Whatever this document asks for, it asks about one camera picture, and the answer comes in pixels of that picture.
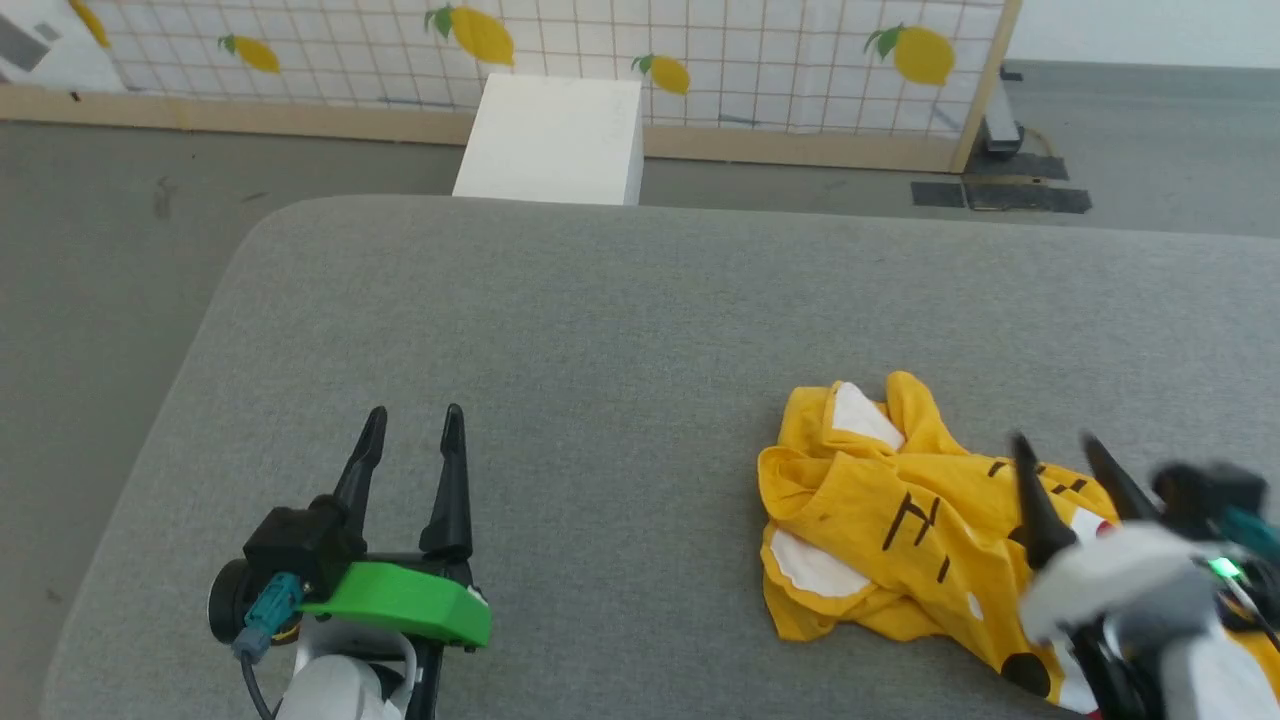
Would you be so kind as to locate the yellow bear face t-shirt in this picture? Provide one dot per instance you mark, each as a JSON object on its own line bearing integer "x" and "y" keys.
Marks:
{"x": 900, "y": 520}

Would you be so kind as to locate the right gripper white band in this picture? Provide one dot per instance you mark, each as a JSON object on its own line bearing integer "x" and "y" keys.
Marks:
{"x": 1110, "y": 570}

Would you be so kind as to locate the white grey appliance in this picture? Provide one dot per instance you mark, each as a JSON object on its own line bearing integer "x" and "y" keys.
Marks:
{"x": 45, "y": 45}

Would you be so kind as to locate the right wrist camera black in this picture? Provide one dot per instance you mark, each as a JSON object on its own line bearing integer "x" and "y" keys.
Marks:
{"x": 1205, "y": 495}

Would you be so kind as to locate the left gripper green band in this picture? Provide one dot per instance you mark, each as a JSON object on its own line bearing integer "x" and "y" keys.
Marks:
{"x": 400, "y": 600}

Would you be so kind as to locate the right arm white grey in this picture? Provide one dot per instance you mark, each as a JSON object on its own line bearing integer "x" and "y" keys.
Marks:
{"x": 1190, "y": 660}

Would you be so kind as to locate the grey metal screen foot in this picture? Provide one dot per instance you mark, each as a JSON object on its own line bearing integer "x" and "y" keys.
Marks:
{"x": 1003, "y": 120}

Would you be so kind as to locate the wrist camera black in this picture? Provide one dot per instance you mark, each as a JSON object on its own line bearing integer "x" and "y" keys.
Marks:
{"x": 1205, "y": 495}
{"x": 290, "y": 550}

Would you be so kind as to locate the lemon print partition screen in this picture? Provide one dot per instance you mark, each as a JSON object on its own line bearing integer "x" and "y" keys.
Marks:
{"x": 600, "y": 60}

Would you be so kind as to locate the white box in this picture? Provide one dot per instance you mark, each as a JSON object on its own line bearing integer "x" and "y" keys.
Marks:
{"x": 555, "y": 140}

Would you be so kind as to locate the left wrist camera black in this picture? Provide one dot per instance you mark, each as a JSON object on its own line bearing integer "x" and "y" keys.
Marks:
{"x": 290, "y": 550}

